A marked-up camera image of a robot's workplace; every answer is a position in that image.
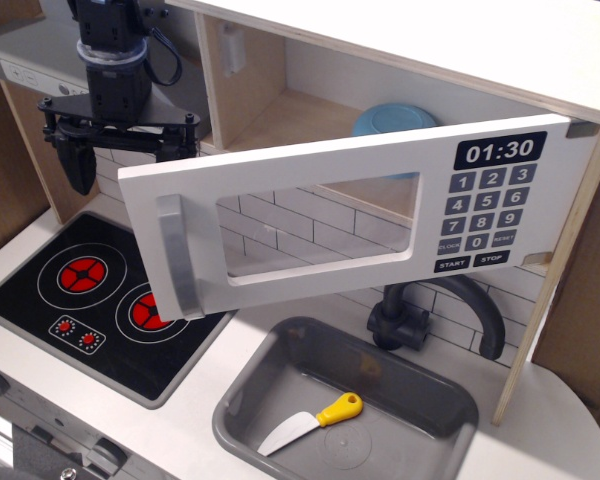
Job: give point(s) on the grey range hood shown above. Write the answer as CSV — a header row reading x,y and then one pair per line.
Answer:
x,y
41,54

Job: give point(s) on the grey sink basin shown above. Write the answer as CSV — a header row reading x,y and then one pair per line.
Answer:
x,y
314,402

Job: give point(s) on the grey oven control panel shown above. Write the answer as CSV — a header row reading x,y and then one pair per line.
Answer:
x,y
48,439

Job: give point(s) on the yellow handled toy knife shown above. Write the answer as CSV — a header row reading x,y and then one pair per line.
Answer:
x,y
348,406

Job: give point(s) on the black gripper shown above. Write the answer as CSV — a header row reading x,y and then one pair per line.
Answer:
x,y
120,112

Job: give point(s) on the blue plate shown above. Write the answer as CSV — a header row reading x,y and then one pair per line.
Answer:
x,y
392,117

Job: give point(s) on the black toy stove top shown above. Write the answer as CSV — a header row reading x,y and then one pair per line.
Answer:
x,y
84,297

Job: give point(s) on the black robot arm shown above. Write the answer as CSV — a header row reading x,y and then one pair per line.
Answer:
x,y
113,38

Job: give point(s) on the white toy microwave door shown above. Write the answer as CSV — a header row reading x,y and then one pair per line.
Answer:
x,y
243,229

